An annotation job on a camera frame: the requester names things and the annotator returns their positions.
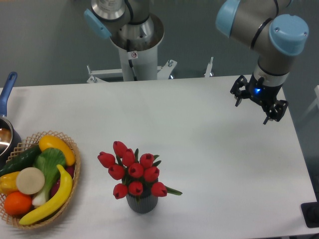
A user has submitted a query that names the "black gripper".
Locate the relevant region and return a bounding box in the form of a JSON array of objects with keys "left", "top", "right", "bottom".
[{"left": 230, "top": 73, "right": 289, "bottom": 124}]

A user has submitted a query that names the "red tulip bouquet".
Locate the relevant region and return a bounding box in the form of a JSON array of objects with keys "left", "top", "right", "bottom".
[{"left": 97, "top": 141, "right": 182, "bottom": 201}]

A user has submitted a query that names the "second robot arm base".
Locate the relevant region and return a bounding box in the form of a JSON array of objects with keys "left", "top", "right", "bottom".
[{"left": 84, "top": 0, "right": 164, "bottom": 52}]

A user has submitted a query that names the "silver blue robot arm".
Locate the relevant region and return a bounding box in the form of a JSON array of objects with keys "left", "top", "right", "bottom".
[{"left": 215, "top": 0, "right": 309, "bottom": 122}]

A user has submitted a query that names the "dark grey ribbed vase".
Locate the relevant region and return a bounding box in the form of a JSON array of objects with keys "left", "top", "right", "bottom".
[{"left": 126, "top": 180, "right": 158, "bottom": 214}]

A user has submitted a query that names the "black device at table edge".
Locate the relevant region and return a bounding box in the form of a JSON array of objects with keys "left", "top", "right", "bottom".
[{"left": 301, "top": 202, "right": 319, "bottom": 228}]

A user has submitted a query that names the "dark red vegetable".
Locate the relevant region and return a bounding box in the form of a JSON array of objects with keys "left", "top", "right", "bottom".
[{"left": 50, "top": 165, "right": 75, "bottom": 199}]

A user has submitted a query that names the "yellow banana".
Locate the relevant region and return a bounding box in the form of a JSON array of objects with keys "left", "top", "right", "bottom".
[{"left": 19, "top": 164, "right": 73, "bottom": 226}]

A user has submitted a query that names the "green bok choy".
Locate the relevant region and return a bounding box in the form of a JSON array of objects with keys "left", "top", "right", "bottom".
[{"left": 32, "top": 148, "right": 66, "bottom": 208}]

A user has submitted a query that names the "woven wicker basket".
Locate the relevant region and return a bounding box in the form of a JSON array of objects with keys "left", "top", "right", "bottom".
[{"left": 0, "top": 130, "right": 81, "bottom": 230}]

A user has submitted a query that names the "green cucumber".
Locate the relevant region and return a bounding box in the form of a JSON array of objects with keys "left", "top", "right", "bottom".
[{"left": 0, "top": 145, "right": 41, "bottom": 176}]

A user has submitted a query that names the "beige round slice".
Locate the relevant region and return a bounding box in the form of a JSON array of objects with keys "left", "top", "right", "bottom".
[{"left": 16, "top": 167, "right": 45, "bottom": 195}]

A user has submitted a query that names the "yellow bell pepper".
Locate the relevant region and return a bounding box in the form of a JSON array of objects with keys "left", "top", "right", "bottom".
[{"left": 0, "top": 171, "right": 20, "bottom": 195}]

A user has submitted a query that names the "orange fruit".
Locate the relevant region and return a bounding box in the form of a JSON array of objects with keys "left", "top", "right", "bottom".
[{"left": 4, "top": 191, "right": 32, "bottom": 216}]

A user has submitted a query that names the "white frame at right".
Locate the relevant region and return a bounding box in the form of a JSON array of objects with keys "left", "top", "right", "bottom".
[{"left": 300, "top": 85, "right": 319, "bottom": 122}]

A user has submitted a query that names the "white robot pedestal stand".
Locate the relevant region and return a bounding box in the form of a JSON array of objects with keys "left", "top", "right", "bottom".
[{"left": 86, "top": 47, "right": 215, "bottom": 84}]

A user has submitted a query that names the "blue handled saucepan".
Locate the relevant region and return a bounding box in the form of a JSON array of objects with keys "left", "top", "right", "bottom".
[{"left": 0, "top": 72, "right": 21, "bottom": 169}]

